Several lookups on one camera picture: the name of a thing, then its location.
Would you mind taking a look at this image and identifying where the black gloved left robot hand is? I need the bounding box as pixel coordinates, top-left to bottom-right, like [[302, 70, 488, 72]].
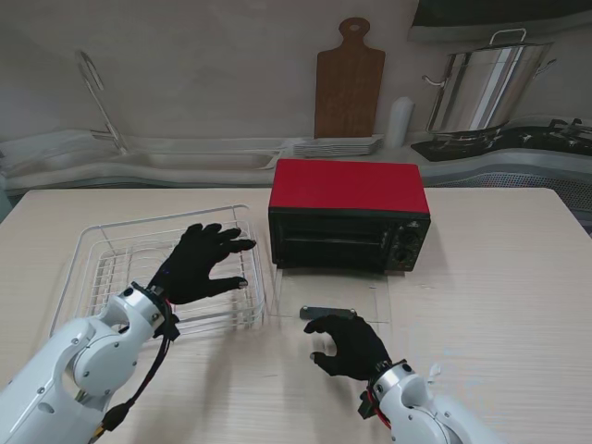
[[147, 223, 258, 305]]

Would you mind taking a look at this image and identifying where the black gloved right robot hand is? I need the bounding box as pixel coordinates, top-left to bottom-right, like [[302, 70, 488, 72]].
[[302, 314, 394, 383]]

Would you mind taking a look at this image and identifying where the red black toaster oven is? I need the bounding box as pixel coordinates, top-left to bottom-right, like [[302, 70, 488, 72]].
[[267, 160, 434, 278]]

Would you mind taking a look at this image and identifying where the steel kitchen sink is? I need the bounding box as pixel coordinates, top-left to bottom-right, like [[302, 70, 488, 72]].
[[45, 150, 278, 171]]

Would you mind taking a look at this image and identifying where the chrome kitchen faucet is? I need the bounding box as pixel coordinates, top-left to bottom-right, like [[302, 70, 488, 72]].
[[76, 50, 130, 154]]

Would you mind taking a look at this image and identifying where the stack of white plates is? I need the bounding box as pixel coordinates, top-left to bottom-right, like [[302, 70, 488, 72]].
[[293, 135, 386, 158]]

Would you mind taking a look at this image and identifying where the white paper towel roll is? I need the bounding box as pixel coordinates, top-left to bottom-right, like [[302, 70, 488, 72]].
[[386, 96, 414, 149]]

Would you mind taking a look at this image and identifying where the brown wooden cutting board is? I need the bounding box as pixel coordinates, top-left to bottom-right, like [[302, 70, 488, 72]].
[[314, 17, 388, 140]]

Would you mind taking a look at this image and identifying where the black gas stove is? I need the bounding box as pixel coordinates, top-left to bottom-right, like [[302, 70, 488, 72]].
[[410, 117, 592, 163]]

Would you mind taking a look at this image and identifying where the tall steel stock pot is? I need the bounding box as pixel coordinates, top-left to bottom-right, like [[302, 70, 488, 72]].
[[421, 28, 559, 135]]

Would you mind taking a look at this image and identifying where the dark range hood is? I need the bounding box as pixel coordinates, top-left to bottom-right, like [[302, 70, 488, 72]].
[[406, 0, 592, 45]]

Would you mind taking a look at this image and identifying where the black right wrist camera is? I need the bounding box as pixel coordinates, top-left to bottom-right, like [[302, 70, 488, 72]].
[[356, 392, 379, 421]]

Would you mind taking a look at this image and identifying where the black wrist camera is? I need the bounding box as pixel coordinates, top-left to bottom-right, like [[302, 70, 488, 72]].
[[156, 314, 181, 346], [356, 392, 379, 421]]

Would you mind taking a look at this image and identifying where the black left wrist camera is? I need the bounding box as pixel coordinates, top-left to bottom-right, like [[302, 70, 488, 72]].
[[156, 314, 181, 346]]

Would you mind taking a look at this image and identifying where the red black right arm cable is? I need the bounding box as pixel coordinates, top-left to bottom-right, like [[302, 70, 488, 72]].
[[368, 390, 394, 429]]

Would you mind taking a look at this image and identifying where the red black arm cable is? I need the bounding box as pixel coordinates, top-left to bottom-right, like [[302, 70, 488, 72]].
[[92, 298, 181, 438], [368, 390, 394, 429]]

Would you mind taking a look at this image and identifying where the white wire dish rack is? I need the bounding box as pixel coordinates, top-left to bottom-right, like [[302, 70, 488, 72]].
[[48, 204, 270, 346]]

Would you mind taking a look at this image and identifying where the red black left arm cable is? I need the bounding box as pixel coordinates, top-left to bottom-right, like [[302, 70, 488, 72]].
[[92, 298, 181, 438]]

